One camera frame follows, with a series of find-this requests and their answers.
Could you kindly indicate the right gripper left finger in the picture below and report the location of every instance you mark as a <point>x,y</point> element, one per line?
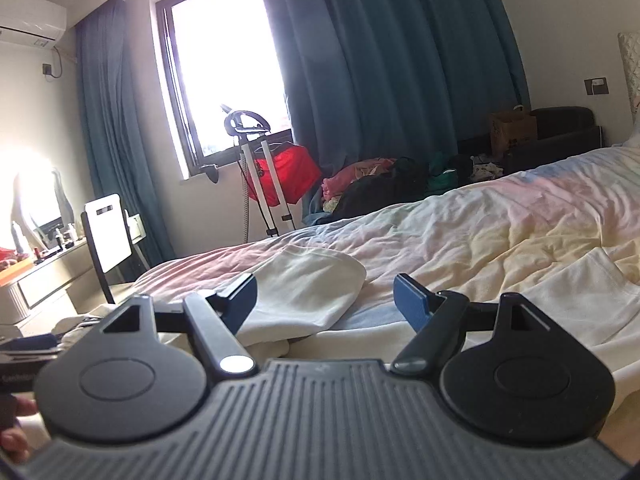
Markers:
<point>145,370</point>

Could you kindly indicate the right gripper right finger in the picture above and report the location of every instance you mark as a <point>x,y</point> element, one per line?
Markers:
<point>505,369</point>

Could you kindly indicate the person's left hand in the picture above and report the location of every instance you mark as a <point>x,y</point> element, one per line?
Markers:
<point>13,439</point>

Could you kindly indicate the dark framed window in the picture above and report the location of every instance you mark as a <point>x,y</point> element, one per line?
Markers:
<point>218,56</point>

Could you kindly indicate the white wall air conditioner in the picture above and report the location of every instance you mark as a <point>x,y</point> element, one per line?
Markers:
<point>32,23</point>

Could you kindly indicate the white dressing table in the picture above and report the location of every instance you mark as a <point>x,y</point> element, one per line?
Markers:
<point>63,286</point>

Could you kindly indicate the pile of mixed clothes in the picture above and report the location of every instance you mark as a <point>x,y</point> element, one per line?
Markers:
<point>376,183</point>

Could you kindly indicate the red garment on steamer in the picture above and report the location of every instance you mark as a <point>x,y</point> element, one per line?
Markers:
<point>296,171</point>

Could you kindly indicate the pastel tie-dye bed quilt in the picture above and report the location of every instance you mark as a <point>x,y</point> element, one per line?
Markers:
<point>482,240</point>

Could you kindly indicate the brown cardboard box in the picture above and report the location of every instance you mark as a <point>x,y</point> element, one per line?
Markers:
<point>511,128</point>

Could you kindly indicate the wall outlet plate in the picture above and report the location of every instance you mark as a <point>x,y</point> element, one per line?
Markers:
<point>596,86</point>

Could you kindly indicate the teal curtain right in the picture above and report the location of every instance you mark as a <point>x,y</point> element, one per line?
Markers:
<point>393,78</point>

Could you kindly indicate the white quilted headboard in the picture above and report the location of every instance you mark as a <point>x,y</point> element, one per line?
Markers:
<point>629,43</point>

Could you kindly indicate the teal curtain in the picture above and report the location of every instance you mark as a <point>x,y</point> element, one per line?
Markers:
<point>393,78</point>
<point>111,126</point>

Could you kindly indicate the teal curtain left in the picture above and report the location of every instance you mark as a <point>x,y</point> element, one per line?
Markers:
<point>111,126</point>

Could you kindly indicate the black armchair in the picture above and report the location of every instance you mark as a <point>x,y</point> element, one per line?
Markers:
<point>562,132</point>

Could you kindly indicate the white garment steamer stand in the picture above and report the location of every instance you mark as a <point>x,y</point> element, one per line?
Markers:
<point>251,131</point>

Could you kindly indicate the cream white knit garment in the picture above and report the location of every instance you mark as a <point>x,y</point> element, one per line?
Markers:
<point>304,297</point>

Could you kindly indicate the black and white chair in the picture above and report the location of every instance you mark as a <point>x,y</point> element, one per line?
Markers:
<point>113,237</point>

